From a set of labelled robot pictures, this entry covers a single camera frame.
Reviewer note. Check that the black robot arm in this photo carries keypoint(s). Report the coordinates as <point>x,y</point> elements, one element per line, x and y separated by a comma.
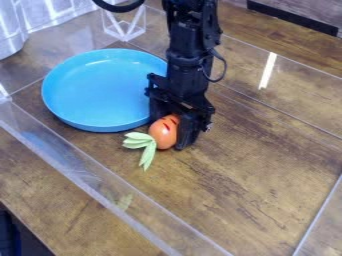
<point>196,32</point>

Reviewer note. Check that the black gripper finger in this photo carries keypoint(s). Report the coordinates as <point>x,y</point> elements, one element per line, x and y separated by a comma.
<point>160,108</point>
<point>192,125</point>

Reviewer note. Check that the clear acrylic triangular bracket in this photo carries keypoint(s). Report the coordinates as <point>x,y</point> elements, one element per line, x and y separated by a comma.
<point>125,26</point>

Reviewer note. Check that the white grey patterned curtain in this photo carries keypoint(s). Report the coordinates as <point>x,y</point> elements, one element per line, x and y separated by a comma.
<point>27,16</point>

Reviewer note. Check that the clear acrylic enclosure panel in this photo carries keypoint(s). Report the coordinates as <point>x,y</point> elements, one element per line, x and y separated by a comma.
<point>176,237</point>

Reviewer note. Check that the orange toy carrot green leaves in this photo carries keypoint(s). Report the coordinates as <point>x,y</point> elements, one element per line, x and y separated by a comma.
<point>161,138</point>

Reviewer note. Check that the dark baseboard strip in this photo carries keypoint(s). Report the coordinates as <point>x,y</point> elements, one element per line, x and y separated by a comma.
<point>293,18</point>

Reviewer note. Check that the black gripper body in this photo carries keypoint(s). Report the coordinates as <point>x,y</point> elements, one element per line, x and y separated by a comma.
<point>185,83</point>

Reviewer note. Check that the blue round plastic tray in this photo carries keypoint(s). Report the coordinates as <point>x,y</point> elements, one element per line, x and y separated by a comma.
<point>94,91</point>

